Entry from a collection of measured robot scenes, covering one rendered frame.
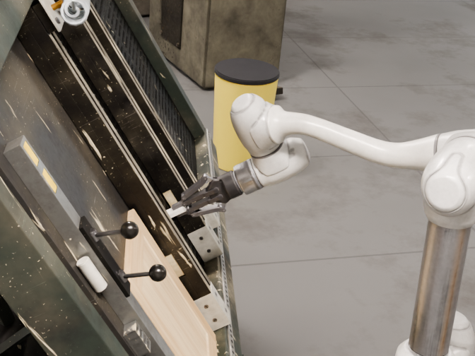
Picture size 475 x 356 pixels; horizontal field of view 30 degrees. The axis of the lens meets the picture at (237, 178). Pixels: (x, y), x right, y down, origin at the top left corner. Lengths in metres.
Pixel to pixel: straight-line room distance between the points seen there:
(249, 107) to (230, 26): 4.35
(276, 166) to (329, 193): 3.03
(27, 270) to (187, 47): 5.33
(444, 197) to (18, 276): 0.93
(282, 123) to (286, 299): 2.20
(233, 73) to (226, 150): 0.49
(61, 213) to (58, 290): 0.25
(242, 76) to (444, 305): 3.30
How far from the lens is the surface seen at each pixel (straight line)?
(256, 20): 6.72
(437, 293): 2.18
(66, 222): 1.87
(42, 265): 1.63
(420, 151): 2.23
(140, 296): 2.13
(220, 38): 6.61
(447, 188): 1.99
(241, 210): 5.11
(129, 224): 1.83
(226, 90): 5.31
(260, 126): 2.29
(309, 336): 4.18
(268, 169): 2.40
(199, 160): 3.63
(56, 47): 2.25
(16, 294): 1.67
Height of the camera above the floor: 2.49
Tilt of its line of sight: 27 degrees down
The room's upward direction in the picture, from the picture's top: 6 degrees clockwise
